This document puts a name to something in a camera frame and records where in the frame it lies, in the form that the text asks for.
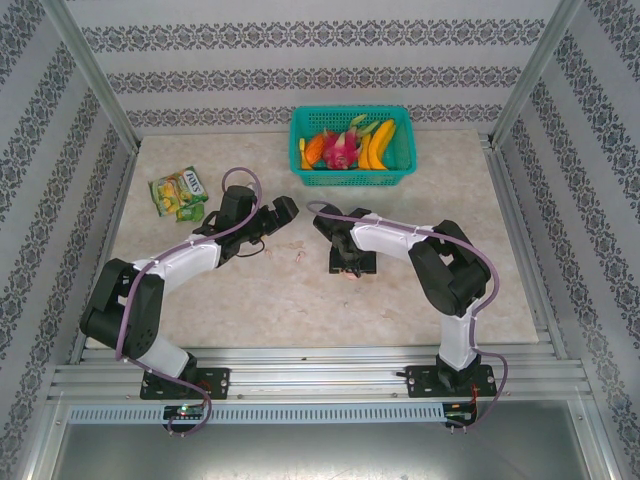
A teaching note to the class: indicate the pink dragon fruit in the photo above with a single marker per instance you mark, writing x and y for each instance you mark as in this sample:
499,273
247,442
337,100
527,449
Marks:
340,150

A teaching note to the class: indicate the small green candy packet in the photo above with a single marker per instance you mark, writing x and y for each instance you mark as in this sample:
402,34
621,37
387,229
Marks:
190,213

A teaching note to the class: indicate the small yellow banana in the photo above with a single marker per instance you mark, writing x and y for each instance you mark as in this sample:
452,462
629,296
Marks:
302,150

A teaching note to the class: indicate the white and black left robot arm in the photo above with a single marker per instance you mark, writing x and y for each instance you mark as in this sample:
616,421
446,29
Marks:
185,260

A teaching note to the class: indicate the orange carrot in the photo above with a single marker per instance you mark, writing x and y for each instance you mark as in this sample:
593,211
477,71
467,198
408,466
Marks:
315,147

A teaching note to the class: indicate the small green circuit board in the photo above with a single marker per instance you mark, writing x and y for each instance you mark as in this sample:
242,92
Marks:
460,414
185,411

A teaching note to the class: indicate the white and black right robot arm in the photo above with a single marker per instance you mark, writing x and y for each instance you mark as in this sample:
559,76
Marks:
390,242

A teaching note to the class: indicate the green Fox's candy bag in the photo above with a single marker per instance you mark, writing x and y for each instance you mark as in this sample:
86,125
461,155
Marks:
177,190

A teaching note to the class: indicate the slim yellow banana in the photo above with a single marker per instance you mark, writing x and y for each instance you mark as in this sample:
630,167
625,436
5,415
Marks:
365,155

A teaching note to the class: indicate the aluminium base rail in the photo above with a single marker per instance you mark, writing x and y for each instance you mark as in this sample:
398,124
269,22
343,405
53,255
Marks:
310,375

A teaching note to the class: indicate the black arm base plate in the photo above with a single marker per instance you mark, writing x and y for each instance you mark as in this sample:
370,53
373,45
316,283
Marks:
420,382
217,385

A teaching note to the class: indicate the large orange-yellow banana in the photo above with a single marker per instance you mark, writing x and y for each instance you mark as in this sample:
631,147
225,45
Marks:
382,137

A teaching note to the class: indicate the teal plastic mesh basket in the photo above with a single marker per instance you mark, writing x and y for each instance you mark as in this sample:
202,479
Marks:
350,177

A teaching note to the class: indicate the aluminium side rail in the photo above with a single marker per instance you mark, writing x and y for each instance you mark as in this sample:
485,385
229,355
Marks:
525,250
104,250

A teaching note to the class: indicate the aluminium frame post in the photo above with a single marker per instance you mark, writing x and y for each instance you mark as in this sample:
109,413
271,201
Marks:
533,70
92,70

